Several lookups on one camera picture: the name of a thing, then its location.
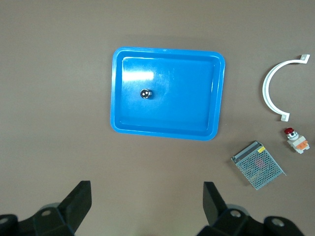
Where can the metal mesh power supply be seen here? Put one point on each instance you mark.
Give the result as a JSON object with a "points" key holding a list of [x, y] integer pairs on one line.
{"points": [[258, 167]]}

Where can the red white indicator light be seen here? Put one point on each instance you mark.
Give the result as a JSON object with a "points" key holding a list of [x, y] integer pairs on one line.
{"points": [[296, 143]]}

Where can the blue plastic tray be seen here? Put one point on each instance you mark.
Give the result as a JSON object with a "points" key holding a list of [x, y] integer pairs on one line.
{"points": [[177, 108]]}

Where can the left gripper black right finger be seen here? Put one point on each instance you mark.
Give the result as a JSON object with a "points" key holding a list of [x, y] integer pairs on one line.
{"points": [[233, 221]]}

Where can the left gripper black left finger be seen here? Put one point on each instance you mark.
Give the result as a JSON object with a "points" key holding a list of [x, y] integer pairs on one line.
{"points": [[61, 218]]}

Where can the brown table mat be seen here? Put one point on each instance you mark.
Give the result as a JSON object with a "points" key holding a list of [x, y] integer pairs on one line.
{"points": [[49, 98]]}

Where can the large white curved clamp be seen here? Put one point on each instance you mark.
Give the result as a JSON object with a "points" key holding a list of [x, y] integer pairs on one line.
{"points": [[265, 91]]}

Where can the small black capacitor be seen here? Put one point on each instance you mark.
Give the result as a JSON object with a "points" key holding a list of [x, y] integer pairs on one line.
{"points": [[145, 94]]}

